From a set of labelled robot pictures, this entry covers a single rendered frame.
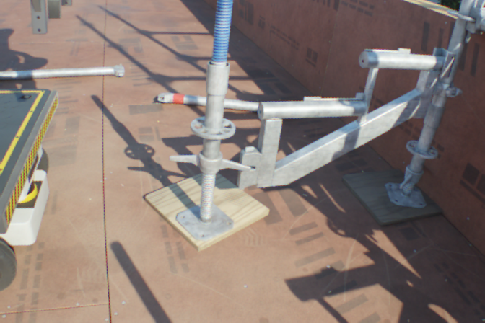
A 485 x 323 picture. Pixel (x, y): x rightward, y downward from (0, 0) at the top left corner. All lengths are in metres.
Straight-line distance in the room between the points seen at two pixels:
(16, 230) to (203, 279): 0.53
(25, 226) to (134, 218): 0.36
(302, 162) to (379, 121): 0.29
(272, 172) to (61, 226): 0.68
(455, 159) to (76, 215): 1.34
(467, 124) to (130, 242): 1.20
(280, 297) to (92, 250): 0.55
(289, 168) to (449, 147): 0.66
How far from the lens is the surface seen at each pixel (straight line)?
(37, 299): 1.14
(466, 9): 1.40
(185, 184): 1.44
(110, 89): 2.28
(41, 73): 2.48
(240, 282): 1.14
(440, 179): 1.65
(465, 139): 1.55
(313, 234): 1.34
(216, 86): 1.02
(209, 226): 1.26
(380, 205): 1.54
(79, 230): 1.30
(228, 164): 1.14
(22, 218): 1.18
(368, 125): 1.30
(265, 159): 1.18
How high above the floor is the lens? 0.85
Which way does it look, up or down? 29 degrees down
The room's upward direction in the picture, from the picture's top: 8 degrees clockwise
